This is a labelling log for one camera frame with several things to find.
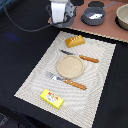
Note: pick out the black burner disc top left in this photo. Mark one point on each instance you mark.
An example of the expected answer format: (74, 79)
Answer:
(77, 2)

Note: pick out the grey saucepan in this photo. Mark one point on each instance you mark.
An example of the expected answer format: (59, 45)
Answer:
(95, 10)

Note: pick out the wooden handled knife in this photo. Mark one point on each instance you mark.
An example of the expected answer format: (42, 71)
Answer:
(81, 56)

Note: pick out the yellow butter box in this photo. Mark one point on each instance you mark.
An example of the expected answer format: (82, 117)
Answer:
(52, 98)

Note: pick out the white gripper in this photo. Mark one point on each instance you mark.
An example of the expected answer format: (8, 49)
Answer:
(61, 10)

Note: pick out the white toy fish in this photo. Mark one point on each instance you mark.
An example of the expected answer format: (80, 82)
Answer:
(95, 16)

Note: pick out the beige bowl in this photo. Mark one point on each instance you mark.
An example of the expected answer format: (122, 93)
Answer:
(122, 14)

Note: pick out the round wooden plate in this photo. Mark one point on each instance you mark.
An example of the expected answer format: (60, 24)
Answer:
(70, 66)

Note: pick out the wooden handled fork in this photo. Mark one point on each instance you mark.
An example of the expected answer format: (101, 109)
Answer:
(67, 81)

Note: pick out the woven beige placemat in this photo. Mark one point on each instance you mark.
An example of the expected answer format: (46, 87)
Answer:
(80, 106)

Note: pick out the pink toy stove board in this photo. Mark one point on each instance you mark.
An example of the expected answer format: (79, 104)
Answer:
(108, 28)

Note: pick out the grey cooking pot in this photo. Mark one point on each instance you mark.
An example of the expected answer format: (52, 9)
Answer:
(68, 22)

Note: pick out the orange bread loaf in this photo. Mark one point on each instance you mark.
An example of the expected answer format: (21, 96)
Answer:
(75, 41)

